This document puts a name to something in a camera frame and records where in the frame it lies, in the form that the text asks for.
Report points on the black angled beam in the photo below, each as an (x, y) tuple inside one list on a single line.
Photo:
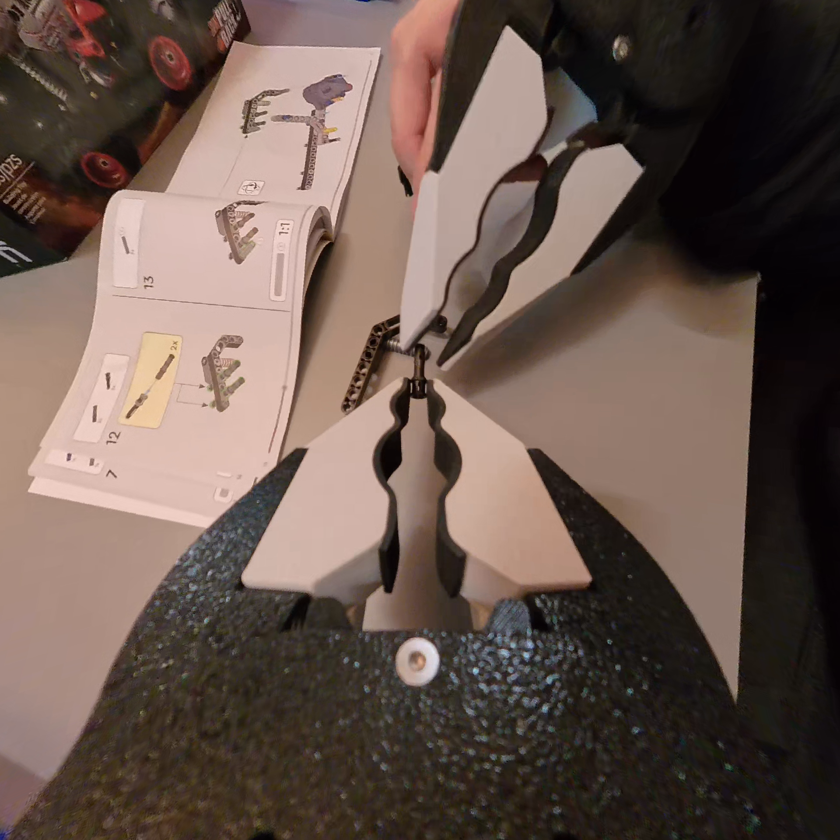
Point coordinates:
[(367, 367)]

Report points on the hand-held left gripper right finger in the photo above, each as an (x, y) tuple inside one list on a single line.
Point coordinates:
[(518, 525)]

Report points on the person's right forearm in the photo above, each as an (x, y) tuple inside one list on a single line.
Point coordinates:
[(781, 164)]

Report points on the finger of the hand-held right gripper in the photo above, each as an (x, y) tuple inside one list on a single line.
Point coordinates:
[(590, 197), (485, 118)]

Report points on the white instruction booklet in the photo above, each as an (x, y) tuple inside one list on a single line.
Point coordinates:
[(197, 295)]

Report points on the grey desk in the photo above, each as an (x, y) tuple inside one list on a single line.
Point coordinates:
[(590, 426)]

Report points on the black toy set box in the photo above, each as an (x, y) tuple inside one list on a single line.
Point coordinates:
[(98, 98)]

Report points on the black connector pin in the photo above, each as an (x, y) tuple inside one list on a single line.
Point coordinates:
[(439, 325), (420, 377)]

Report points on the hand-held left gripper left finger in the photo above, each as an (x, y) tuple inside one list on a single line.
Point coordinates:
[(315, 525)]

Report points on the grey axle pin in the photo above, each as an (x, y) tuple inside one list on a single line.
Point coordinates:
[(405, 349)]

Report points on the person's right hand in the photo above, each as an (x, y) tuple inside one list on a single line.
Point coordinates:
[(417, 92)]

